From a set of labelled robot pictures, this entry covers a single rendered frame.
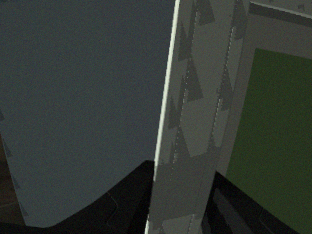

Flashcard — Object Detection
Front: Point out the grey flat panel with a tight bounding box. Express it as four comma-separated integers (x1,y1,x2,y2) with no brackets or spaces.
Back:
0,0,176,228

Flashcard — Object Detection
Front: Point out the grey picture frame with green centre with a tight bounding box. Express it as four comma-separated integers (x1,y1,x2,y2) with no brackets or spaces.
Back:
144,0,312,234

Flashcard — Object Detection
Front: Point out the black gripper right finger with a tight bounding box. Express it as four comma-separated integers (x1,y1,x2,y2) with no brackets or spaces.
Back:
201,170,300,234

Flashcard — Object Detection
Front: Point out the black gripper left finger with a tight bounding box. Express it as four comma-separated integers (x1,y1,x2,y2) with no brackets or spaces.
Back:
0,160,155,234

